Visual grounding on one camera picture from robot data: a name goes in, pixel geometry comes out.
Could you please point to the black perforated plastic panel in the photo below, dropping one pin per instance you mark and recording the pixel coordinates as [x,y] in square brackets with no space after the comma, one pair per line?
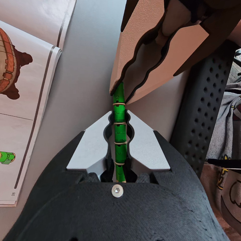
[203,113]

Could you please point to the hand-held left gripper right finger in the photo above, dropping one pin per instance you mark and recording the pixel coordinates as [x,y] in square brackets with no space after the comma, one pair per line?
[146,146]

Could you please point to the green brick bamboo stalk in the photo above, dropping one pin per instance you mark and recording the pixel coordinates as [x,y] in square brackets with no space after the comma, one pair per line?
[119,116]

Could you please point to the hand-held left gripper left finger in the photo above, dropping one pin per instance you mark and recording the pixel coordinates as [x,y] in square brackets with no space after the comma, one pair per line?
[90,146]

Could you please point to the grey desk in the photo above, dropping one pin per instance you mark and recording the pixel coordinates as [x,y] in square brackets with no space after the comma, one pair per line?
[84,65]

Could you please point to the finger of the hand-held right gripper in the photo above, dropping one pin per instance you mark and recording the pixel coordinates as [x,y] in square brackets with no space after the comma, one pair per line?
[131,37]
[169,62]

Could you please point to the person's grey printed shirt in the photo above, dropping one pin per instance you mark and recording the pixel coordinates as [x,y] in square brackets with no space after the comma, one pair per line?
[218,131]

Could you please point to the brick model instruction booklet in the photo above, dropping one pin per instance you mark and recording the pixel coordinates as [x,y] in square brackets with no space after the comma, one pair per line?
[22,122]

